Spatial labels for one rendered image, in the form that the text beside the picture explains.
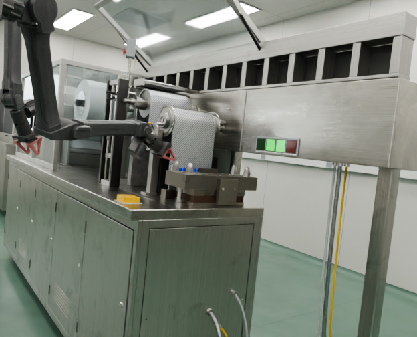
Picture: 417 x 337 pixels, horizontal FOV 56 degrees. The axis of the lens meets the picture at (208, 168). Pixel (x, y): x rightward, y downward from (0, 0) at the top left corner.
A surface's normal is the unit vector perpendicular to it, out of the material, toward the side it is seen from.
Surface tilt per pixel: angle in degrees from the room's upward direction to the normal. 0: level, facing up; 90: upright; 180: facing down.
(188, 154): 90
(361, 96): 90
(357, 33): 90
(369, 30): 90
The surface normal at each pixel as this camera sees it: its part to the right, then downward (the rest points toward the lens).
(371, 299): -0.80, -0.05
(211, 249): 0.59, 0.11
